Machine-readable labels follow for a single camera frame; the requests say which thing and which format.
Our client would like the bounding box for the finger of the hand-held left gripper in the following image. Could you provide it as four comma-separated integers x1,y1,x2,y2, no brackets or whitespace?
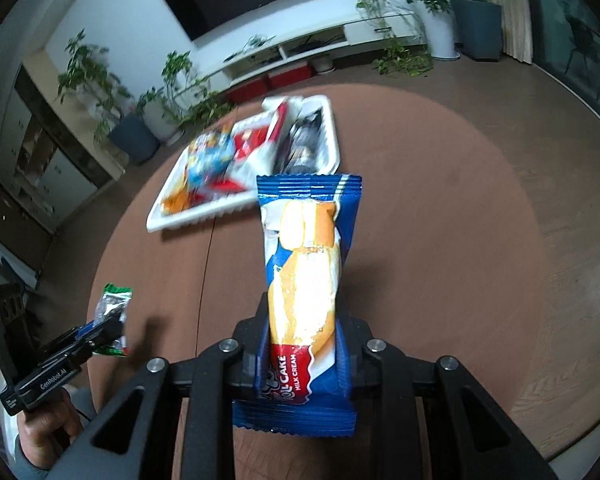
40,319,126,368
41,323,101,356

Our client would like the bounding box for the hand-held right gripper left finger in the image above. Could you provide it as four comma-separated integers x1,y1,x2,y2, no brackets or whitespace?
45,292,272,480

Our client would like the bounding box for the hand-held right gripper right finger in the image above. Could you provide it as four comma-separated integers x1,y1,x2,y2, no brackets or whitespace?
336,310,561,480

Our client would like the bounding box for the small green edged packet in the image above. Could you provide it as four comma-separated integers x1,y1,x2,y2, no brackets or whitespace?
91,282,134,360

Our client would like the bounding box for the blue yellow cake packet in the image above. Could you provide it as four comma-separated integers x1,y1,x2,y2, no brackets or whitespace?
232,173,364,439

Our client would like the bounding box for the orange snack packet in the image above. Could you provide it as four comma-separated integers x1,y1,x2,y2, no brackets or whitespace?
161,189,191,217

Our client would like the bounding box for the white plastic tray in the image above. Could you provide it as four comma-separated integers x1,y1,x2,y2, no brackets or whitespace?
146,93,342,233

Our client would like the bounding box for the teal cartoon snack packet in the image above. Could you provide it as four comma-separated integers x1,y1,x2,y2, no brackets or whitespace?
186,127,236,194

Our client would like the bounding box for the long black snack packet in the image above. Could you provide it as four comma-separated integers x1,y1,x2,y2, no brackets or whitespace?
275,110,326,174

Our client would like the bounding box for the red snack bag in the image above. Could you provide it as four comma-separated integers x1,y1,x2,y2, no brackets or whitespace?
207,101,291,196

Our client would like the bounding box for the person's left forearm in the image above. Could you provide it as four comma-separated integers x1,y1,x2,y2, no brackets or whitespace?
11,442,41,480

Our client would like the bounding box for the person's left hand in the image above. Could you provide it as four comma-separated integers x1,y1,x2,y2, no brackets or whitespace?
17,391,86,465

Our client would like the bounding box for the wooden glass front cabinet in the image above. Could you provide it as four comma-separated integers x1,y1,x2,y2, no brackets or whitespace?
0,62,116,272

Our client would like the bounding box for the leafy tree plant blue pot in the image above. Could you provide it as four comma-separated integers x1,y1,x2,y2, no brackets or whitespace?
57,30,161,165

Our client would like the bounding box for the small plant white pot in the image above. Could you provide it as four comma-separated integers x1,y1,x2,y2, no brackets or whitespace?
137,87,184,144

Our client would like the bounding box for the trailing vine plant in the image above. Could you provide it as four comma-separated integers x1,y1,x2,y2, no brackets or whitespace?
352,0,436,77
160,51,236,127

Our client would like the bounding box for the red storage box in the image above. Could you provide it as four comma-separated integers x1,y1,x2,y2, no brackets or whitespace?
227,77,271,104
269,65,314,89

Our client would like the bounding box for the white television cabinet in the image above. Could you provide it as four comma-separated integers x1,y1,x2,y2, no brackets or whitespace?
207,7,427,94

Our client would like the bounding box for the bushy plant tall white pot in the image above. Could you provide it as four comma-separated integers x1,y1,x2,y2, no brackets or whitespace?
393,0,459,60

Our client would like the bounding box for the broad leaf plant blue pot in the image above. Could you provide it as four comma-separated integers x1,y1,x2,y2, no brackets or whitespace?
426,0,504,61

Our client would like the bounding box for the beige curtain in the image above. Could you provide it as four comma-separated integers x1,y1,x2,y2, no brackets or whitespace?
485,0,536,66

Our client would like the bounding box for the glass sliding door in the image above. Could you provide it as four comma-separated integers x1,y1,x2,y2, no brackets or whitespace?
522,0,600,142

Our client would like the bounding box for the tangle of cables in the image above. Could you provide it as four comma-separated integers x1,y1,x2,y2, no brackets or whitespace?
241,34,276,52

